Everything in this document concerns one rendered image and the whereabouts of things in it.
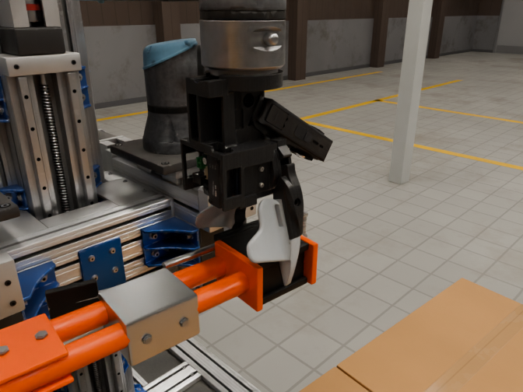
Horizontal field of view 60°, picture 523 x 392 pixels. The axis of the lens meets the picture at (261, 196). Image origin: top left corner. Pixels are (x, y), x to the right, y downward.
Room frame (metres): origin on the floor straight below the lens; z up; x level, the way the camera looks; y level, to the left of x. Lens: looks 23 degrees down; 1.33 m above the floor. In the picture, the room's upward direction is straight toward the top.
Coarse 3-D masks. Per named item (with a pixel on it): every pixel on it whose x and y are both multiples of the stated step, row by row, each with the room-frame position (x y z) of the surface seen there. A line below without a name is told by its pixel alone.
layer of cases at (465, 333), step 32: (448, 288) 1.17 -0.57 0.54; (480, 288) 1.17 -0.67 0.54; (416, 320) 1.01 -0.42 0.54; (448, 320) 1.01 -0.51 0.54; (480, 320) 1.01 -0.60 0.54; (512, 320) 1.01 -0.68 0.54; (384, 352) 0.89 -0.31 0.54; (416, 352) 0.89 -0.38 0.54; (448, 352) 0.89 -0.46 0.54; (480, 352) 0.89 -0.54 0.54; (512, 352) 0.89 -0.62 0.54; (320, 384) 0.78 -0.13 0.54; (352, 384) 0.78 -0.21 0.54; (384, 384) 0.78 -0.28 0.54; (416, 384) 0.78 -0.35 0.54; (448, 384) 0.78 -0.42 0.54; (480, 384) 0.78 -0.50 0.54; (512, 384) 0.78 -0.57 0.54
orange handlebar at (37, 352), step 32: (192, 288) 0.39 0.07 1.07; (224, 288) 0.37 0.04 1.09; (32, 320) 0.31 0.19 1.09; (64, 320) 0.31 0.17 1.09; (96, 320) 0.32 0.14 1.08; (0, 352) 0.27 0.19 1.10; (32, 352) 0.27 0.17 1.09; (64, 352) 0.27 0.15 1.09; (96, 352) 0.28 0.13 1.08; (0, 384) 0.24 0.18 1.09; (32, 384) 0.25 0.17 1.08; (64, 384) 0.27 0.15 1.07
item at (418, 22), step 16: (416, 0) 3.49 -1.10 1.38; (432, 0) 3.51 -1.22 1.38; (416, 16) 3.47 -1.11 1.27; (416, 32) 3.46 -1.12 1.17; (416, 48) 3.45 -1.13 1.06; (416, 64) 3.45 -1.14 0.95; (400, 80) 3.53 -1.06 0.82; (416, 80) 3.47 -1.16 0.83; (400, 96) 3.52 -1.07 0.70; (416, 96) 3.49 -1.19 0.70; (400, 112) 3.51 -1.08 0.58; (416, 112) 3.51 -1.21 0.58; (400, 128) 3.49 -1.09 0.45; (400, 144) 3.48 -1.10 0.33; (400, 160) 3.46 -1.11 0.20; (400, 176) 3.45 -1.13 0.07
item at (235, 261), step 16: (224, 240) 0.43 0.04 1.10; (240, 240) 0.43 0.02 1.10; (304, 240) 0.43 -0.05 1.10; (224, 256) 0.41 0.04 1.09; (240, 256) 0.40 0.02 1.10; (304, 256) 0.43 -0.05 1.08; (256, 272) 0.37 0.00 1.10; (272, 272) 0.40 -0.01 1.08; (304, 272) 0.43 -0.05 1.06; (256, 288) 0.37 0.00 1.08; (272, 288) 0.40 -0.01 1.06; (288, 288) 0.41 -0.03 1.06; (256, 304) 0.37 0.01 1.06
